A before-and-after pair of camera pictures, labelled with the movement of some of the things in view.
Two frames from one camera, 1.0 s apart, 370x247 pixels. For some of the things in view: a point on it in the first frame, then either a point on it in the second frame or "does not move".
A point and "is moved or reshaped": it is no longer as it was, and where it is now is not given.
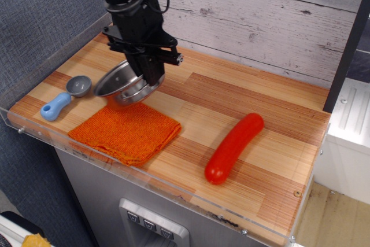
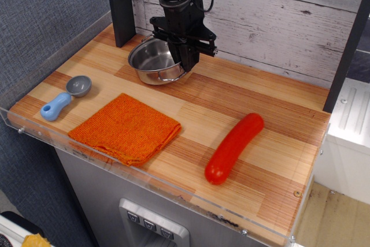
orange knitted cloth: [128, 134] does not move
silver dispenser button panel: [145, 227] does not move
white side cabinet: [343, 163] does not move
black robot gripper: [141, 28] to [184, 21]
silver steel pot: [121, 83] is moved or reshaped
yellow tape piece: [35, 240] does not move
